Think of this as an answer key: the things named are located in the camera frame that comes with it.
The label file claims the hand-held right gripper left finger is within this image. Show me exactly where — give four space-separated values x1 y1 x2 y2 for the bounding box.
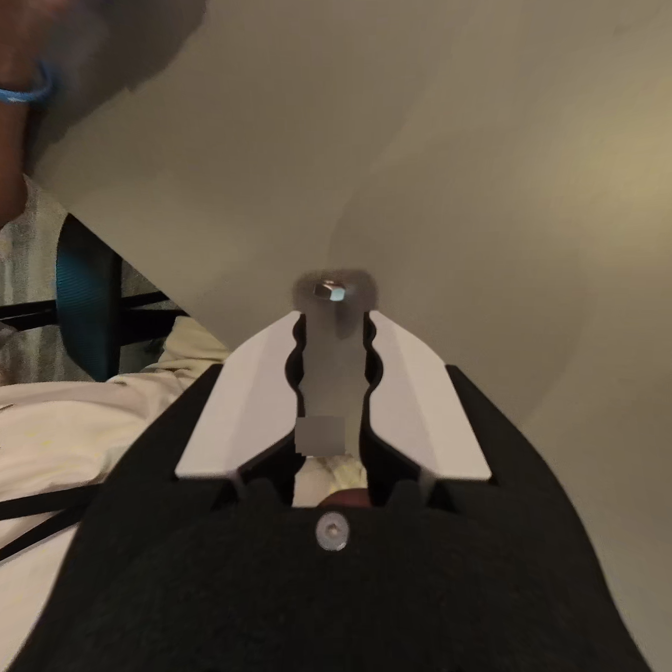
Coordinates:
175 310 306 481

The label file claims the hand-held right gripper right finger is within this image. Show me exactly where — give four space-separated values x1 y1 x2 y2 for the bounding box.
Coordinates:
361 310 493 482

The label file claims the person's left forearm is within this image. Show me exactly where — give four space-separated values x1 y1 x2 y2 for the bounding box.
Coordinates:
0 0 56 224

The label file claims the teal office chair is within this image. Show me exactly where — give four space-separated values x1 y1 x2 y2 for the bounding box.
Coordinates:
0 214 189 383

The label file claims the blue wristband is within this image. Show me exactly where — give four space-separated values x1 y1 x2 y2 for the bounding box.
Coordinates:
0 60 55 104

